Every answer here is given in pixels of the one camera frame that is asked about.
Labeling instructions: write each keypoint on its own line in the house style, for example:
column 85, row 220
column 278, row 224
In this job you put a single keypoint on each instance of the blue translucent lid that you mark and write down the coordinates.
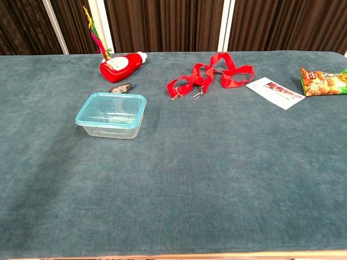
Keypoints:
column 111, row 108

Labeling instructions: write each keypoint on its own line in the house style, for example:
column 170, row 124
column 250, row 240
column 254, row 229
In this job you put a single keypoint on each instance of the clear plastic container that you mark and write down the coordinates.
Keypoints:
column 116, row 132

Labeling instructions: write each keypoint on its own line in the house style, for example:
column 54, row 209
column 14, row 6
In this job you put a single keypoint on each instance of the blue velvet table cloth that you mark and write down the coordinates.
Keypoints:
column 189, row 176

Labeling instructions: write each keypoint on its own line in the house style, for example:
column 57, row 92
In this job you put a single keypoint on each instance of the dark teardrop correction tape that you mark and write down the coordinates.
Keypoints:
column 122, row 88

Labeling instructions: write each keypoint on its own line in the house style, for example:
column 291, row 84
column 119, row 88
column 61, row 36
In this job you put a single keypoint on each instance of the red bottle with white cap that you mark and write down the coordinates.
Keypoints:
column 122, row 69

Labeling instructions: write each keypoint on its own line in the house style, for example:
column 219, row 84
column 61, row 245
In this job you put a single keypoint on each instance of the dark brown pleated curtain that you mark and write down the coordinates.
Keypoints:
column 162, row 24

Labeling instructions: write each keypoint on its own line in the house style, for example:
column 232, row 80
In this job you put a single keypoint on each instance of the white card with red print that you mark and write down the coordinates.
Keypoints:
column 273, row 93

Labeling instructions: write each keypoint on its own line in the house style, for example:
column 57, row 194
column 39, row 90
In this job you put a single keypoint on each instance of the colourful feather shuttlecock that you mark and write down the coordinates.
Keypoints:
column 97, row 39

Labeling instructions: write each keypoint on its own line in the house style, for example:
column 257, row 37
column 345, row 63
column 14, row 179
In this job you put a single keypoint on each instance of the green orange snack bag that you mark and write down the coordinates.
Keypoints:
column 322, row 82

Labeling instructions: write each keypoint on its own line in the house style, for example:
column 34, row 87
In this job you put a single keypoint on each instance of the white frame post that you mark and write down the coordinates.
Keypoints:
column 105, row 32
column 226, row 27
column 55, row 27

